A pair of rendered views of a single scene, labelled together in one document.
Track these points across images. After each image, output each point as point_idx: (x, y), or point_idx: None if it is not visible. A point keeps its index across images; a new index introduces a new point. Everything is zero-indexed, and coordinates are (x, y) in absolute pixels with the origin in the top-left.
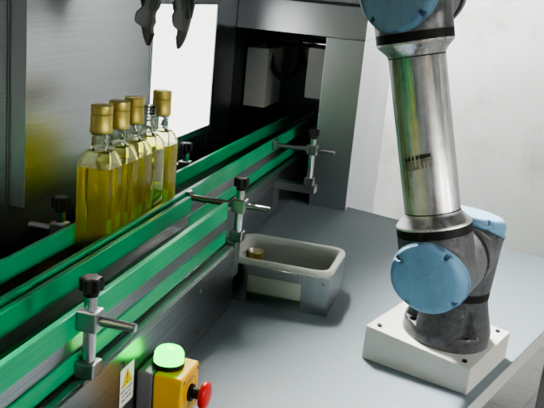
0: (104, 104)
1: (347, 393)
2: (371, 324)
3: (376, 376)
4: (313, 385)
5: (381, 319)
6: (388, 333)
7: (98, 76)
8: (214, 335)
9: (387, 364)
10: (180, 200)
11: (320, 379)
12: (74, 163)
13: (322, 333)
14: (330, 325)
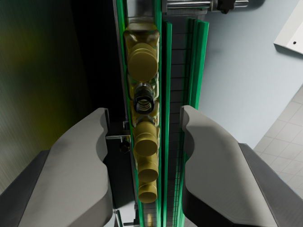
0: (147, 195)
1: (260, 83)
2: (289, 43)
3: (277, 61)
4: (245, 83)
5: (298, 32)
6: (297, 48)
7: (28, 87)
8: None
9: (286, 47)
10: (167, 43)
11: (249, 76)
12: (83, 96)
13: (253, 20)
14: (259, 2)
